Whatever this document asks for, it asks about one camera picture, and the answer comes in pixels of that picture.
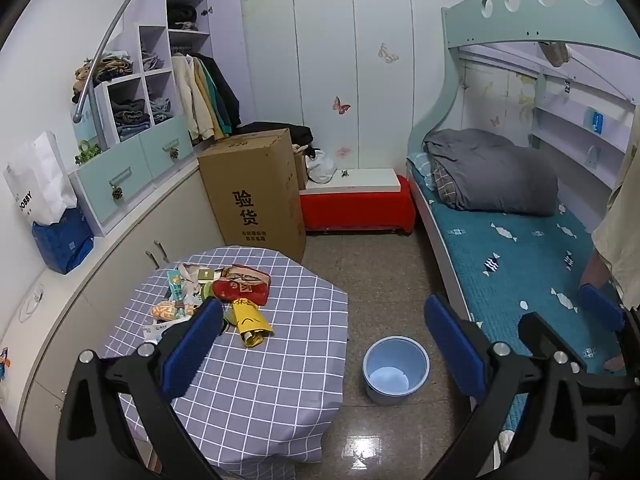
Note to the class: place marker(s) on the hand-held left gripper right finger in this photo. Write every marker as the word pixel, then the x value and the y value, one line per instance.
pixel 455 350

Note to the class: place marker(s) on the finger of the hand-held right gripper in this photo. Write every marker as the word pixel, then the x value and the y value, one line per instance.
pixel 542 332
pixel 600 305

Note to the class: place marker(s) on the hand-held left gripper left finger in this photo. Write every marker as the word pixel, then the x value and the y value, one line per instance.
pixel 192 350

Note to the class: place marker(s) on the white wrapper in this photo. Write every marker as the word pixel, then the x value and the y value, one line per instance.
pixel 151 334

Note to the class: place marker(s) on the orange snack packet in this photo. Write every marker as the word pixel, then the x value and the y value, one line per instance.
pixel 167 310

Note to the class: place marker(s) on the green round lid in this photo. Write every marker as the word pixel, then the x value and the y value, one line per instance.
pixel 207 291

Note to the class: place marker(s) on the yellow packet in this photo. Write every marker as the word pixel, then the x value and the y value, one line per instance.
pixel 247 320

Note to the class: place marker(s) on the blue plastic bucket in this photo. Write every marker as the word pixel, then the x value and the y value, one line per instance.
pixel 395 377

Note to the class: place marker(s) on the small olive card box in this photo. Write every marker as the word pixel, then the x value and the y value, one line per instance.
pixel 206 275

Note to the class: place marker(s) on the beige wrapper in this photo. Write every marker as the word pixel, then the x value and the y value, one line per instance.
pixel 189 271

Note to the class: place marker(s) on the red snack bag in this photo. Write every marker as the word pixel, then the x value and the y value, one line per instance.
pixel 242 287

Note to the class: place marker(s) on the bed with teal cover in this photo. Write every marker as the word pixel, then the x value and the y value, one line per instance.
pixel 510 270

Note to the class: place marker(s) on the table with checkered cloth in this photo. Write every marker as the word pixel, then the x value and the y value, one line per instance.
pixel 280 360

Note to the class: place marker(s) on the beige shirt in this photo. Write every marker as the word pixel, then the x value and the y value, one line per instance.
pixel 622 200

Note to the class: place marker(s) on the cream low cabinet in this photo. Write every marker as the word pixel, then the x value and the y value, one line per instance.
pixel 125 260

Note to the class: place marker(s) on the large cardboard box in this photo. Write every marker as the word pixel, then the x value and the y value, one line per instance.
pixel 250 195

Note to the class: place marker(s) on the grey quilt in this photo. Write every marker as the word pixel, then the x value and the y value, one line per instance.
pixel 500 170

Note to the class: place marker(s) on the red covered bench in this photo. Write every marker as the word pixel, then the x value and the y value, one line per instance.
pixel 355 210

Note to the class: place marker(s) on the light green drawer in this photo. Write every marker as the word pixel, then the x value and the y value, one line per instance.
pixel 165 152
pixel 107 195

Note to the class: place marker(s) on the small blue packet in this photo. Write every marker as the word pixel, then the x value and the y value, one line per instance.
pixel 597 121

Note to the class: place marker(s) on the lilac bedside shelf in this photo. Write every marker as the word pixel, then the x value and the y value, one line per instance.
pixel 565 120

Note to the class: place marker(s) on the teal plaid pillow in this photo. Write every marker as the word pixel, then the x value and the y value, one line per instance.
pixel 419 165

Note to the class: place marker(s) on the white board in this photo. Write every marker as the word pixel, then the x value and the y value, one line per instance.
pixel 370 180

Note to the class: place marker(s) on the small green plant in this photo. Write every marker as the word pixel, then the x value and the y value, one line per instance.
pixel 87 154

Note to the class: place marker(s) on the white plastic bag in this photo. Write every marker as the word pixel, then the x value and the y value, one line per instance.
pixel 320 167

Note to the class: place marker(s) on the faded pink butterfly sticker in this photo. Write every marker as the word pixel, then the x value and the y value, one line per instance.
pixel 343 151

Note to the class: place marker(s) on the white paper bag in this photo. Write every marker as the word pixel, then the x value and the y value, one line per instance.
pixel 37 180

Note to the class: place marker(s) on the yellow hanging garment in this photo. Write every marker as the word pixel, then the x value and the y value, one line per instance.
pixel 212 115

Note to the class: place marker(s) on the black clothes pile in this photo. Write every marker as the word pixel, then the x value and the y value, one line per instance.
pixel 295 135

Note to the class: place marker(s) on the folded blue jeans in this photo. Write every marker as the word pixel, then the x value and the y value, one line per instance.
pixel 160 109

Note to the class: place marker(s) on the folded dark grey clothes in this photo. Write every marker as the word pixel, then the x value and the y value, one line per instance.
pixel 130 112

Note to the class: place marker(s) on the beige hanging cloth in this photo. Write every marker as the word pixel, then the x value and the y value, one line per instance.
pixel 554 54

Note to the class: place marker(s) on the teal hanging garment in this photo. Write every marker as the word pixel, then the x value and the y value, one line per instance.
pixel 220 95

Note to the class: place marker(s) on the curved metal handrail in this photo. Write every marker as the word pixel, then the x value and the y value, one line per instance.
pixel 78 110

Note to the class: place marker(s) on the black hanging jacket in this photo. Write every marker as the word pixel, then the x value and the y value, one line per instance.
pixel 227 82

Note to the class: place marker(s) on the folded grey jeans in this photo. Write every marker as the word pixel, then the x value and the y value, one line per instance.
pixel 152 61

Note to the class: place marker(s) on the brown camouflage clothes pile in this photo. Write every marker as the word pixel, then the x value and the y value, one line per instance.
pixel 105 70

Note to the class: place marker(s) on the white yellow butterfly sticker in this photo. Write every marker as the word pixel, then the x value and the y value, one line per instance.
pixel 387 53

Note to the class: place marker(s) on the white wardrobe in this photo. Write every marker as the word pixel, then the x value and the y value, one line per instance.
pixel 320 60

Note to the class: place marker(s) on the stepped lilac shelf cabinet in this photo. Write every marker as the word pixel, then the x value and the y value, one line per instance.
pixel 150 35

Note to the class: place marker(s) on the folded black clothes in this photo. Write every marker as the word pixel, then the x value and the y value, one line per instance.
pixel 181 16

